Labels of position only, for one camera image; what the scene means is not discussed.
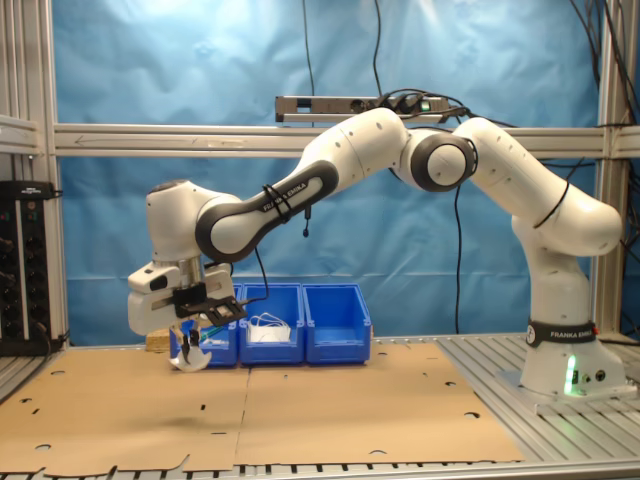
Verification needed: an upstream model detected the cotton pad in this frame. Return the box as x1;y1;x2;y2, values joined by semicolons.
169;324;211;374

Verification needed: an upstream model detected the green syringe in clear packet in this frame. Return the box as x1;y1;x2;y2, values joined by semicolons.
198;324;226;346

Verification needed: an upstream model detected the blue plastic bin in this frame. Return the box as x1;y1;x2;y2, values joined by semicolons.
302;283;374;366
168;283;244;369
238;283;306;366

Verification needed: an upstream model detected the white surgical face mask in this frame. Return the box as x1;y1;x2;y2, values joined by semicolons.
247;312;293;345

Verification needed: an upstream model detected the brown cardboard sheet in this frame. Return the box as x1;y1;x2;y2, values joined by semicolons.
0;342;251;476
233;342;526;466

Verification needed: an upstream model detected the black socket rack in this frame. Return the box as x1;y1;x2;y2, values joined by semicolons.
0;180;64;357

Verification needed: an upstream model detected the grey power strip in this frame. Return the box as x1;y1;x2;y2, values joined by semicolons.
274;94;449;124

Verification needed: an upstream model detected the aluminium profile frame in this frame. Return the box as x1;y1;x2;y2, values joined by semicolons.
0;0;640;351

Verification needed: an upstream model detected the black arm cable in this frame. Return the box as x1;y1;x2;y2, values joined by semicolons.
238;137;571;346

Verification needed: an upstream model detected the black hanging cable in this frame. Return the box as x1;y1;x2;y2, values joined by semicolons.
301;0;317;99
372;0;385;97

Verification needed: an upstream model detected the black cable bundle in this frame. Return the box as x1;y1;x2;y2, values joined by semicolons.
569;0;640;131

